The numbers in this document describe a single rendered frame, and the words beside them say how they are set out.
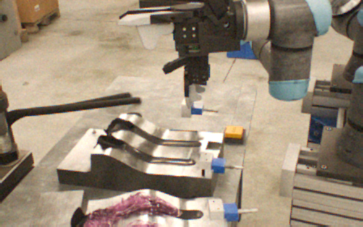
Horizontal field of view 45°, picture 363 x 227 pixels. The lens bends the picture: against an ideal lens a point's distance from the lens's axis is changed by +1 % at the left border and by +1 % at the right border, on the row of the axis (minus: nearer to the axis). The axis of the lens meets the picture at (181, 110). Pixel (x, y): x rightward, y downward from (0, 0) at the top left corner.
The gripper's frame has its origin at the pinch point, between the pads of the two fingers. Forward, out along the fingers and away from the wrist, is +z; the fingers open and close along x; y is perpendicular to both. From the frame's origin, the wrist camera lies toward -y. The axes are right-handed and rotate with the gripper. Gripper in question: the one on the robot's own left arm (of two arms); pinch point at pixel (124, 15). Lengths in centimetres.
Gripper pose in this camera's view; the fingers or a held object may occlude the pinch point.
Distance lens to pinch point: 76.6
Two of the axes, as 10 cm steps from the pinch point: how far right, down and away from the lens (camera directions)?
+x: -0.9, -3.4, 9.4
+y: 0.5, 9.4, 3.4
